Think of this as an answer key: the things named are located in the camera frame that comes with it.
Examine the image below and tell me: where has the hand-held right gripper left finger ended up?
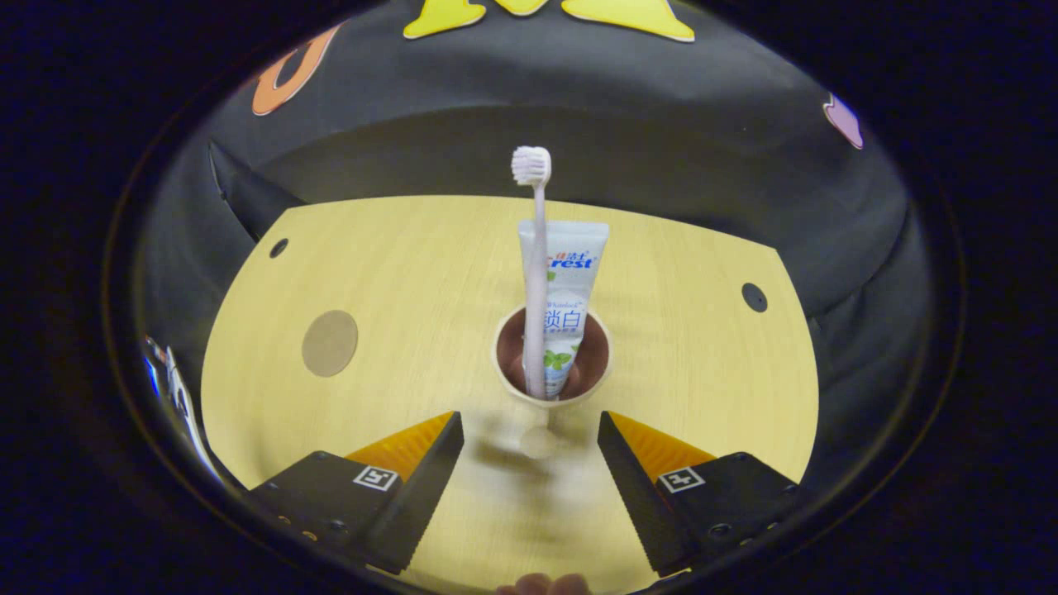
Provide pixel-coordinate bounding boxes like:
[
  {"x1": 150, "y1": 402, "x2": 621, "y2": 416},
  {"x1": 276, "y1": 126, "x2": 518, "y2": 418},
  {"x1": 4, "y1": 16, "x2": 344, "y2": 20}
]
[{"x1": 245, "y1": 411, "x2": 465, "y2": 577}]

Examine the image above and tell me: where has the pale pink toothbrush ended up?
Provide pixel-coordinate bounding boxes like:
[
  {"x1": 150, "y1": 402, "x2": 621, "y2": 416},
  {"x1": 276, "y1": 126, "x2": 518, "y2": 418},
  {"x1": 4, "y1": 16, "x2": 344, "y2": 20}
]
[{"x1": 511, "y1": 146, "x2": 552, "y2": 401}]

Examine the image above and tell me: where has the white toothpaste tube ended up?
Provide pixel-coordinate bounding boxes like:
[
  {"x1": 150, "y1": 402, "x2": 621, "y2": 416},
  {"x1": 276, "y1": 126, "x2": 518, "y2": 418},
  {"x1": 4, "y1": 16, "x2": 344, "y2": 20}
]
[{"x1": 518, "y1": 220, "x2": 610, "y2": 399}]

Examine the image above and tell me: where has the computer monitor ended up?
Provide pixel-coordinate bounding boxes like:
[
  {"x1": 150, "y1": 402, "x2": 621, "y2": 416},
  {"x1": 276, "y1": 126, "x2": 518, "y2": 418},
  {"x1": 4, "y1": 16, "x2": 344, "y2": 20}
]
[{"x1": 142, "y1": 335, "x2": 166, "y2": 399}]

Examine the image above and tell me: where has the black backdrop cloth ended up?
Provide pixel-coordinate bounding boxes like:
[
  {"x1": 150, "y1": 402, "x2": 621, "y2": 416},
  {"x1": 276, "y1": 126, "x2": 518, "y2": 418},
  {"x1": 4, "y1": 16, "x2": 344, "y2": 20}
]
[{"x1": 136, "y1": 0, "x2": 939, "y2": 488}]

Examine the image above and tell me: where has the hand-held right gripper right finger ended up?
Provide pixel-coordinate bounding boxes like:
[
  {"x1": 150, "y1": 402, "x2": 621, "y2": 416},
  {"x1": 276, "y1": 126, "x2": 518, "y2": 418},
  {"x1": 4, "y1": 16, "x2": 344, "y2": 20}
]
[{"x1": 597, "y1": 411, "x2": 807, "y2": 579}]

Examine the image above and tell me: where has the wooden desktop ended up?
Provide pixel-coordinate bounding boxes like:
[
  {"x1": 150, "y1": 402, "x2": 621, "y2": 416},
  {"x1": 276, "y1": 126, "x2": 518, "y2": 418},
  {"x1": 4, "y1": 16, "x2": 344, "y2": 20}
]
[{"x1": 201, "y1": 195, "x2": 821, "y2": 594}]

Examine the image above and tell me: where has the beige cup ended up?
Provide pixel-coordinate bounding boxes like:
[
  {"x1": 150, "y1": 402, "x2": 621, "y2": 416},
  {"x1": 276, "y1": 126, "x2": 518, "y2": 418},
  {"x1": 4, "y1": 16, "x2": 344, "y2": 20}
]
[{"x1": 493, "y1": 304, "x2": 614, "y2": 460}]

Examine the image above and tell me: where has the round brown coaster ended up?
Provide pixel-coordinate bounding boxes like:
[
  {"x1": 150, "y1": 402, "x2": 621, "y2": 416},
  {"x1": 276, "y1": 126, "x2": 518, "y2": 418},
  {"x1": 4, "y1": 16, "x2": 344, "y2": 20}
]
[{"x1": 302, "y1": 310, "x2": 360, "y2": 378}]

